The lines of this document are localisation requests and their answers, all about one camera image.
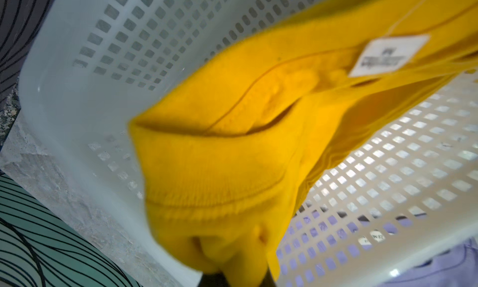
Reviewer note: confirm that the white plastic laundry basket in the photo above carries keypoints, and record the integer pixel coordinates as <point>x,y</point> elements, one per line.
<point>409,193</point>

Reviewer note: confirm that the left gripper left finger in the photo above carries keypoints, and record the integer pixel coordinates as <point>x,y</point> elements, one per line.
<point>213,280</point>

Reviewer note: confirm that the purple t-shirt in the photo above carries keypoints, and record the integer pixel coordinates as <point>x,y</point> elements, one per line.
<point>440,266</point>

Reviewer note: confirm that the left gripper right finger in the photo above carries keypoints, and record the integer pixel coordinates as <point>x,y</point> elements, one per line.
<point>268,281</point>

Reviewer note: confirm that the yellow t-shirt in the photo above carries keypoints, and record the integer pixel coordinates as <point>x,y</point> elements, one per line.
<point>230,154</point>

